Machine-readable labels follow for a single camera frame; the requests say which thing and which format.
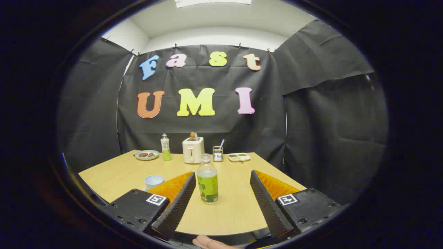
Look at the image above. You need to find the pale green round plate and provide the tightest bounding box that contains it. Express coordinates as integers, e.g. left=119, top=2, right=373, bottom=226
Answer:
left=135, top=150, right=159, bottom=161

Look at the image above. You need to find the slim white label bottle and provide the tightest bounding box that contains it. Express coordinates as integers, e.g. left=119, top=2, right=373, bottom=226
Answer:
left=160, top=133, right=172, bottom=162

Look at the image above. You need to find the white cup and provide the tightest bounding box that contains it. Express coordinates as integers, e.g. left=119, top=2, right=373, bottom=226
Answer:
left=144, top=175, right=164, bottom=191

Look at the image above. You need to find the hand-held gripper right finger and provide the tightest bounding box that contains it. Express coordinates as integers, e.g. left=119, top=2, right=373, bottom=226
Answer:
left=250, top=169, right=343, bottom=239

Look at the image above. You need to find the wooden table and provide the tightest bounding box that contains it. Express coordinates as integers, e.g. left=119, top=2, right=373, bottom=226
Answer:
left=78, top=149, right=308, bottom=236

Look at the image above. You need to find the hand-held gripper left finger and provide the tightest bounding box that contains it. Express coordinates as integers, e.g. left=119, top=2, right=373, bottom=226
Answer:
left=99, top=171, right=197, bottom=241

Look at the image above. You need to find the white toaster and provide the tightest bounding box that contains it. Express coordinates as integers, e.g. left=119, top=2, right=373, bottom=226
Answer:
left=182, top=137, right=205, bottom=164

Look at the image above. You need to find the green label juice bottle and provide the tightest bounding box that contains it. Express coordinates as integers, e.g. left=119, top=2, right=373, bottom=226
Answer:
left=196, top=154, right=219, bottom=204

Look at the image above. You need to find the ceiling light panel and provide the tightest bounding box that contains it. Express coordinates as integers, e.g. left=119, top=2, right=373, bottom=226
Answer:
left=175, top=0, right=252, bottom=8

